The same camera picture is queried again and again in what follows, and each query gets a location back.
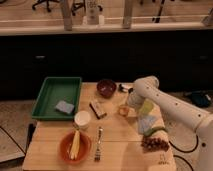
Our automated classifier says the white paper cup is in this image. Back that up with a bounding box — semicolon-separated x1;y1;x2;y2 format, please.
74;111;91;129

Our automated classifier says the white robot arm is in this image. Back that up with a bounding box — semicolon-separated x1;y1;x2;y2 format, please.
126;76;213;171

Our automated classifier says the green plastic cup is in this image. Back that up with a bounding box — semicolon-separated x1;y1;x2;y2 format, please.
139;99;154;115

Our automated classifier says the light blue cloth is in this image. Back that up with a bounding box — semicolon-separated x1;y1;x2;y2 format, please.
138;115;157;134

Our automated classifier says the dark red bowl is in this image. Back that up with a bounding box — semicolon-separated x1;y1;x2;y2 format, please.
96;79;117;98

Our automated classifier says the green cucumber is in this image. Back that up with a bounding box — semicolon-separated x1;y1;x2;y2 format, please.
143;126;167;137

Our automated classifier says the bunch of dark grapes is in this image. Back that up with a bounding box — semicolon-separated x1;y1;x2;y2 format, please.
141;137;169;152

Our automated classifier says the dark teal bag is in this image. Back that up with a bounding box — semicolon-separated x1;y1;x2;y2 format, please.
185;91;211;108

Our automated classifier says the silver fork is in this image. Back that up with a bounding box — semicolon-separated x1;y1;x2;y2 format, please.
94;127;103;162

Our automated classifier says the blue sponge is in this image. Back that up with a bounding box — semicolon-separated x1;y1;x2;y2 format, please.
55;101;75;114

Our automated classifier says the orange bowl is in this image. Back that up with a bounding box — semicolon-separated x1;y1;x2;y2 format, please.
59;130;91;165

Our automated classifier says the green plastic tray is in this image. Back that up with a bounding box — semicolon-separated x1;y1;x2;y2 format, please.
31;77;82;121

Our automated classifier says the yellow corn cob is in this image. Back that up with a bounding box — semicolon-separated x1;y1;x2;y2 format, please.
69;130;80;160

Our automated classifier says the white bottle on shelf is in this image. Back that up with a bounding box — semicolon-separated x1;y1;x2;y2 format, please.
85;0;103;25

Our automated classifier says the black office chair base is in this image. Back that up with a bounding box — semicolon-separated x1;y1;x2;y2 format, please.
32;0;60;12

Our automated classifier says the black floor cable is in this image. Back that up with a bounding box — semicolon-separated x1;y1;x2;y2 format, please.
168;134;200;154

